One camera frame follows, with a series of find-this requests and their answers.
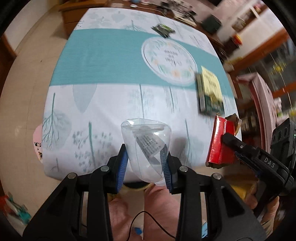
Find green yellow snack box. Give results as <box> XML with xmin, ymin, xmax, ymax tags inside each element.
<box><xmin>196</xmin><ymin>66</ymin><xmax>224</xmax><ymax>116</ymax></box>

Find pink pajama legs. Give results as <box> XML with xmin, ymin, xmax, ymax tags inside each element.
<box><xmin>108</xmin><ymin>184</ymin><xmax>181</xmax><ymax>240</ymax></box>

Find red brown carton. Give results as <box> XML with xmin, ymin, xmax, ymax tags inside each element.
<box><xmin>205</xmin><ymin>113</ymin><xmax>242</xmax><ymax>169</ymax></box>

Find right hand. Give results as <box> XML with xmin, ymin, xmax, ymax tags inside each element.
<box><xmin>244</xmin><ymin>184</ymin><xmax>280</xmax><ymax>236</ymax></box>

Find black cable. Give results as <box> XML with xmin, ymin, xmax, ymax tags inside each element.
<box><xmin>128</xmin><ymin>211</ymin><xmax>176</xmax><ymax>241</ymax></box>

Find white patterned tablecloth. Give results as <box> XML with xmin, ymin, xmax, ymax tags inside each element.
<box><xmin>42</xmin><ymin>8</ymin><xmax>238</xmax><ymax>180</ymax></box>

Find clear plastic bottle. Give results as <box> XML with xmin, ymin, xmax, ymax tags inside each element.
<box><xmin>121</xmin><ymin>118</ymin><xmax>171</xmax><ymax>186</ymax></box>

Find black green wrapper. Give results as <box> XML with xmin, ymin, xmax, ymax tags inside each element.
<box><xmin>152</xmin><ymin>24</ymin><xmax>175</xmax><ymax>38</ymax></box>

